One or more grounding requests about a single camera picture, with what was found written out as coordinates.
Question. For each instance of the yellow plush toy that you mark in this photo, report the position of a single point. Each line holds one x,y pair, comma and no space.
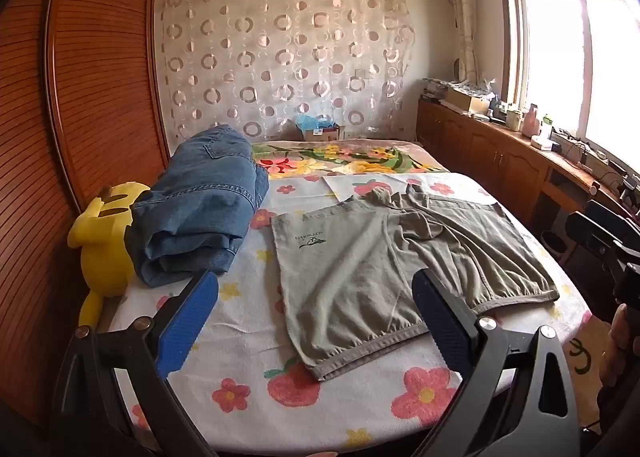
102,242

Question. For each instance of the wooden low cabinet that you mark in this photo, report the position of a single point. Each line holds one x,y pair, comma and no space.
495,157

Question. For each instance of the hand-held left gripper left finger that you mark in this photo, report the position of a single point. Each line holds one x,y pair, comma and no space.
189,319

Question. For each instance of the folded blue jeans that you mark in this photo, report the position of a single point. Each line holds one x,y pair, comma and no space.
200,207

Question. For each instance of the grey-green pants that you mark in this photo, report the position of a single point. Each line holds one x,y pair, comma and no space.
350,267

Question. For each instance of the person's right hand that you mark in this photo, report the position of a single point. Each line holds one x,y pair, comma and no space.
617,352

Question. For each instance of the pink bottle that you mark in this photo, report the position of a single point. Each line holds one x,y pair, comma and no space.
531,121

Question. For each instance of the wooden frame window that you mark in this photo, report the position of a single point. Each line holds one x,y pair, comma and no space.
560,47

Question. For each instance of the pale window curtain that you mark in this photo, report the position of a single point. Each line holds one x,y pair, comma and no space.
462,17

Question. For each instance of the white flower print blanket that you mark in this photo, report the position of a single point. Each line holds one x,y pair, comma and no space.
240,347

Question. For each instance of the cardboard box with blue bag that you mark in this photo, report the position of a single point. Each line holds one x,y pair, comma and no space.
320,128

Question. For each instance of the circle pattern sheer curtain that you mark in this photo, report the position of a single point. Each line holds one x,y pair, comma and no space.
280,62

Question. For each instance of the pink floral bed sheet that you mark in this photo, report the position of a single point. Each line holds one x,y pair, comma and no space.
345,157

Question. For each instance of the open cardboard box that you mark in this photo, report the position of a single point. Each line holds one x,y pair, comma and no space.
467,99

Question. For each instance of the white jar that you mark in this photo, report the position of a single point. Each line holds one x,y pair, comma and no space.
514,121

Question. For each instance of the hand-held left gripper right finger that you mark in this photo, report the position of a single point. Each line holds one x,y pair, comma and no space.
442,319

